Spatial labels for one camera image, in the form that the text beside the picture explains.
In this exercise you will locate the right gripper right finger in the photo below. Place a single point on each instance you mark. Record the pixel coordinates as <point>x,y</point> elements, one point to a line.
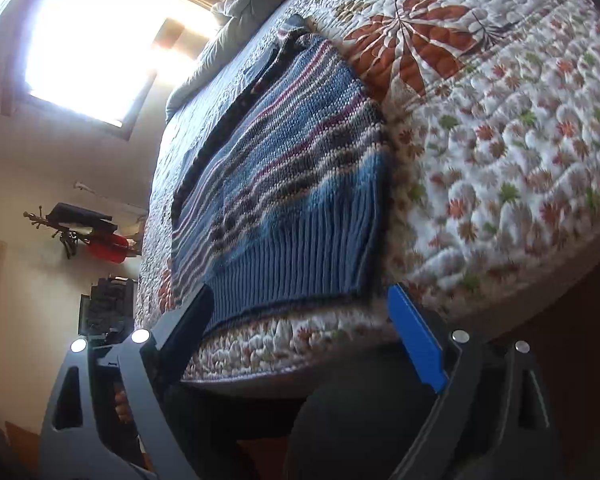
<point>491,418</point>

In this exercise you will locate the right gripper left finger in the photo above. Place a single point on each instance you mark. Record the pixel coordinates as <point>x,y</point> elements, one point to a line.
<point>81,435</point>

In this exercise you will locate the striped knit sweater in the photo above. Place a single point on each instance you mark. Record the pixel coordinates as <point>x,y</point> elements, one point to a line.
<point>284,203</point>

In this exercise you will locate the black jacket on chair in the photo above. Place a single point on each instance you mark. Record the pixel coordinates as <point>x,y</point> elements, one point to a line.
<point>106,314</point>

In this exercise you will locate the wooden coat rack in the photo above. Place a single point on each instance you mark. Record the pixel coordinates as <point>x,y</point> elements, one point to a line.
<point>69,235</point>

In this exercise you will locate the black jacket on rack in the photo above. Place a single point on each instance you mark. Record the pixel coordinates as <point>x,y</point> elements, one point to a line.
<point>70,214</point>

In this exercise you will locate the wooden framed window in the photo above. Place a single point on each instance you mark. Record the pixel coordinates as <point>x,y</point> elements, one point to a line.
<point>95,60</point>

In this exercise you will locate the floral quilted bedspread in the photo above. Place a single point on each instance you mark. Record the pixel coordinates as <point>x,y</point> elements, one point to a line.
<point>493,108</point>

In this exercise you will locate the grey comforter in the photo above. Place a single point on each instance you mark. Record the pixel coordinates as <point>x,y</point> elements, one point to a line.
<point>243,19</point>

